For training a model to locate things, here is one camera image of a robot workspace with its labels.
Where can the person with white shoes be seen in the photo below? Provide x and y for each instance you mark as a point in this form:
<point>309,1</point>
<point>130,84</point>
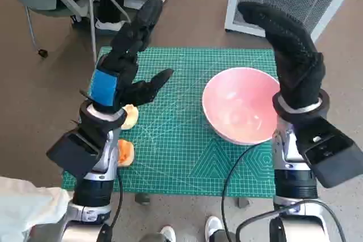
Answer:
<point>212,225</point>

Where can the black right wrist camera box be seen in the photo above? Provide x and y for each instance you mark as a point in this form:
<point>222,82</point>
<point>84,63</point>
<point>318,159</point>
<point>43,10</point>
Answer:
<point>331,154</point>

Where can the dark metal table bracket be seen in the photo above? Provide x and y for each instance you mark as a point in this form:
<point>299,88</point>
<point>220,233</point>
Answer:
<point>243,203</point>
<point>142,199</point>

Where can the green cutting mat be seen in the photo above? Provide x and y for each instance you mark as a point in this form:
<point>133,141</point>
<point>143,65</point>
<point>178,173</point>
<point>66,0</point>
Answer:
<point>170,140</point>

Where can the pink bowl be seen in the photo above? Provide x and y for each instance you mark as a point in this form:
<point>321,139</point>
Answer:
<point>238,103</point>

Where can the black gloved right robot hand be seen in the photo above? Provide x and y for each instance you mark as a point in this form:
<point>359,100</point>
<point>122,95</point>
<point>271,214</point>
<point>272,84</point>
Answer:
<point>297,63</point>

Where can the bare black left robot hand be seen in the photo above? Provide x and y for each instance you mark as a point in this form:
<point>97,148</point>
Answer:
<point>103,86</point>

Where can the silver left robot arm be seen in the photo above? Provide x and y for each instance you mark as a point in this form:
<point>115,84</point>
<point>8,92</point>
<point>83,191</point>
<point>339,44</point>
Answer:
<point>96,186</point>

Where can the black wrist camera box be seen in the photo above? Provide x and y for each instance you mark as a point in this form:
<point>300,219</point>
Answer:
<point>331,154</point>
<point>73,154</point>

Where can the grey metal pole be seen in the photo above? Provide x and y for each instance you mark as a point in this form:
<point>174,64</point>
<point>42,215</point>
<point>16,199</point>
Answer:
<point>91,12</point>

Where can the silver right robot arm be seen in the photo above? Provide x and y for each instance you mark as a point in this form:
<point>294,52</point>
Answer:
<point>295,181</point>

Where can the round toy bread bun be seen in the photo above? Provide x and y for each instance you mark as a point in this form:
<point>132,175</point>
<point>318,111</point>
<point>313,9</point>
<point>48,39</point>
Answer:
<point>131,117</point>

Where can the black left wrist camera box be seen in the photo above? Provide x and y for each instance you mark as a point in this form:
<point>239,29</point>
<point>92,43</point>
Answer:
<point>73,154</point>

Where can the oblong striped toy bread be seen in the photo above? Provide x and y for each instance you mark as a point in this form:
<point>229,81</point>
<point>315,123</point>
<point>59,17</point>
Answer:
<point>126,152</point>

